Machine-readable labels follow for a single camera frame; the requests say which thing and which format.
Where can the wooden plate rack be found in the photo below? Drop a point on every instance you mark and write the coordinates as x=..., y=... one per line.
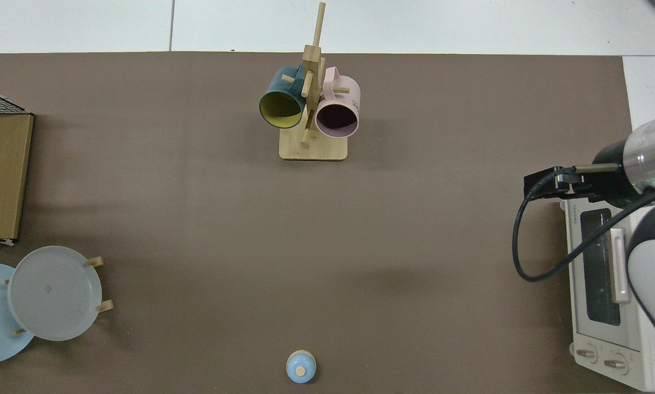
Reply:
x=98, y=261

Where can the dark blue cup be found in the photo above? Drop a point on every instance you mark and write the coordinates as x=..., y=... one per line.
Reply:
x=275, y=87

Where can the grey plate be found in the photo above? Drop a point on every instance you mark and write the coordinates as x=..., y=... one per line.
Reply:
x=53, y=293

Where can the wooden cup stand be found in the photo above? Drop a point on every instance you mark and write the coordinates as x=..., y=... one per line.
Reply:
x=313, y=150

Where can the pink cup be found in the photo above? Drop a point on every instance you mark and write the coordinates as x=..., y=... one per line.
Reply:
x=341, y=96

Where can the brown table cloth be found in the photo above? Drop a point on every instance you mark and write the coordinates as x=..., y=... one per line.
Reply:
x=196, y=219

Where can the pale toaster oven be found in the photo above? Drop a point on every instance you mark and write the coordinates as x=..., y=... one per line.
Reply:
x=595, y=328

